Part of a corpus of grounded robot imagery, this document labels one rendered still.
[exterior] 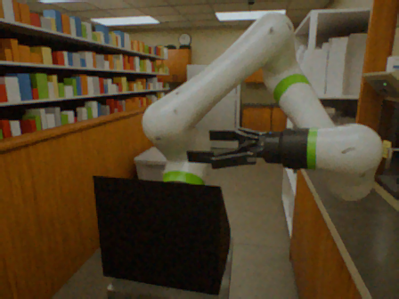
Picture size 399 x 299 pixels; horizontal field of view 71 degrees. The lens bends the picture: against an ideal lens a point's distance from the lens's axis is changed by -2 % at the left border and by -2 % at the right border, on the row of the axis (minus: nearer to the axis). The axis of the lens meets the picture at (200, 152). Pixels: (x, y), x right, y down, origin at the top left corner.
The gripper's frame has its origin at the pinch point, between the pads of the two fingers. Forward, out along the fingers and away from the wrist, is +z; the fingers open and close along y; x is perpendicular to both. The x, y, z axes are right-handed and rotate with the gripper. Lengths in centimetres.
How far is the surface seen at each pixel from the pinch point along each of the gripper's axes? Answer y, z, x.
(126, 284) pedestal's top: -23.2, 17.7, -31.6
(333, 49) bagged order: 195, -25, -2
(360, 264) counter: 12, -39, -43
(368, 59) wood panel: 103, -43, 2
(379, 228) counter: 39, -47, -50
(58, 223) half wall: 35, 145, -82
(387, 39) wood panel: 106, -51, 10
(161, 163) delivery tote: 156, 136, -94
